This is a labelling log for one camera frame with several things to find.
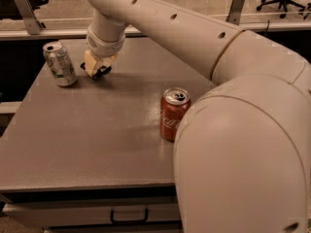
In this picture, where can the left metal bracket post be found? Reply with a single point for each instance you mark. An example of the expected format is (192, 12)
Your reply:
(32, 25)

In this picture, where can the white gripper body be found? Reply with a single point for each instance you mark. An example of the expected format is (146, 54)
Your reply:
(104, 47)

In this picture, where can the metal bracket post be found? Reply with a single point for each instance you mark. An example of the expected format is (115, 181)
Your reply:
(32, 25)
(235, 11)

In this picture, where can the red coca-cola can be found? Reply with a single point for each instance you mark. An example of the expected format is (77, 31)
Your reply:
(174, 103)

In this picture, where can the black rxbar chocolate wrapper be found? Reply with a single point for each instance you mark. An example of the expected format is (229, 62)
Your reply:
(101, 72)

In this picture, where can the grey cabinet drawer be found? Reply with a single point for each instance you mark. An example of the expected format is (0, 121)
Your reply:
(89, 212)

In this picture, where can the white green 7up can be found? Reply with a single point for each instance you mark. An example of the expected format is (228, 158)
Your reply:
(60, 64)

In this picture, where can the black drawer handle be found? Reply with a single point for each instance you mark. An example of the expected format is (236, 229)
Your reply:
(129, 217)

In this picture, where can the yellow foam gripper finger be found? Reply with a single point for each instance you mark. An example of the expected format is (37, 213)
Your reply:
(91, 63)
(107, 61)

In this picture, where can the black office chair right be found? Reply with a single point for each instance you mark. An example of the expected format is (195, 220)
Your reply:
(282, 4)

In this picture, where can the right metal bracket post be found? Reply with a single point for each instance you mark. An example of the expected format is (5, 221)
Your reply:
(235, 11)

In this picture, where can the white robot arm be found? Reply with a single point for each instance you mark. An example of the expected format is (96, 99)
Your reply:
(242, 151)

